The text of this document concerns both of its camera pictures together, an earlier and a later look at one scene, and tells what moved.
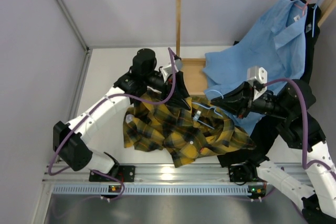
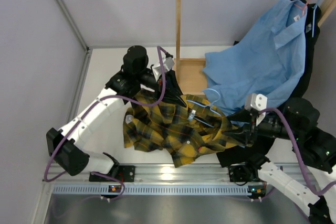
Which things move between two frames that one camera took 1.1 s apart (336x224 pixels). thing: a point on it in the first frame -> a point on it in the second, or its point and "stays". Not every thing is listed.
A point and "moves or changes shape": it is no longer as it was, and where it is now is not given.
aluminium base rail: [168, 173] stays
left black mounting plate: [126, 173] stays
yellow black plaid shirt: [187, 134] stays
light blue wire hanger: [197, 115] moves or changes shape
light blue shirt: [277, 45] stays
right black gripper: [230, 101] -> [244, 116]
